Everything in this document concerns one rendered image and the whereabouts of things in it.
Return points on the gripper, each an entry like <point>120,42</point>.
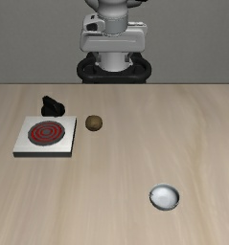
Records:
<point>112,41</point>

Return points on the white bowl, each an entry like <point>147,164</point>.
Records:
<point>164,196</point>

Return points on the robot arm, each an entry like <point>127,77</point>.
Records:
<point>112,11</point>

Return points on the white stove plate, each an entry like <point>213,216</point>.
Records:
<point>60,140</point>

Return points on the brown kiwi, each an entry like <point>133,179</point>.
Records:
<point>94,123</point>

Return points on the black lumpy object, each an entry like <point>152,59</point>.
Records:
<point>52,107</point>

